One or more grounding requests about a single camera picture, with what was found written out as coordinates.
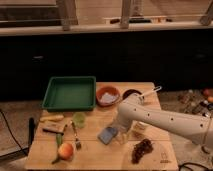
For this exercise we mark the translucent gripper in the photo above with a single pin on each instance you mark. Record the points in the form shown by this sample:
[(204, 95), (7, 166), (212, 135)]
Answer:
[(121, 130)]

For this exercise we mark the blue sponge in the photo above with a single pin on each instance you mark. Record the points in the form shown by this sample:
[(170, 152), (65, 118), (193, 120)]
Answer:
[(107, 134)]

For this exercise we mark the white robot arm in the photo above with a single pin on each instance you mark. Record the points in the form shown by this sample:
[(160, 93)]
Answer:
[(198, 129)]

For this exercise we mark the brown grape bunch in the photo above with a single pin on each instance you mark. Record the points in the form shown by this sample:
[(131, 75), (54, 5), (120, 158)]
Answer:
[(140, 149)]

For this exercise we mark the orange bowl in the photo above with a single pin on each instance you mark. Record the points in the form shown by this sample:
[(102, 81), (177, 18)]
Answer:
[(107, 96)]

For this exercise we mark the dark brown bowl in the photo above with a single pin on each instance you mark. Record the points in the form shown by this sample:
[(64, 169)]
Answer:
[(128, 92)]

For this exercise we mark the small green cup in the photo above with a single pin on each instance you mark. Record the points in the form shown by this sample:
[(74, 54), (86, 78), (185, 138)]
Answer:
[(79, 119)]

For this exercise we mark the metal fork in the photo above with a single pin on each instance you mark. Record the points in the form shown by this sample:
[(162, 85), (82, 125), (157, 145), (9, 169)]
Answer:
[(77, 141)]

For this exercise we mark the white spatula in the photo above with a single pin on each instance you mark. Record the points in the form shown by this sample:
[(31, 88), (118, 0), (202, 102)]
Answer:
[(154, 90)]

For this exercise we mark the red yellow apple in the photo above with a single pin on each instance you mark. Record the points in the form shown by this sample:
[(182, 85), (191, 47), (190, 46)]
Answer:
[(65, 151)]

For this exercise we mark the green plastic tray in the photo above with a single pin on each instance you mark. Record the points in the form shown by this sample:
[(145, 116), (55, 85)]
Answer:
[(71, 93)]

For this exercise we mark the green pea pod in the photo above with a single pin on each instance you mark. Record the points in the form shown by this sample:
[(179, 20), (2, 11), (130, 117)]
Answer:
[(59, 142)]

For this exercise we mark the yellow banana toy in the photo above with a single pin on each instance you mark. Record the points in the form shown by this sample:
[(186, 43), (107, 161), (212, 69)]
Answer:
[(51, 118)]

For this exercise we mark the spice bottle rack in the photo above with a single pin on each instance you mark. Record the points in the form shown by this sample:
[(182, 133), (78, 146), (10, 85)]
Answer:
[(197, 102)]

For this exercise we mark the black handle beside table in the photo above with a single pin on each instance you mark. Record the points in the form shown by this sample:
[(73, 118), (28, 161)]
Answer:
[(31, 131)]

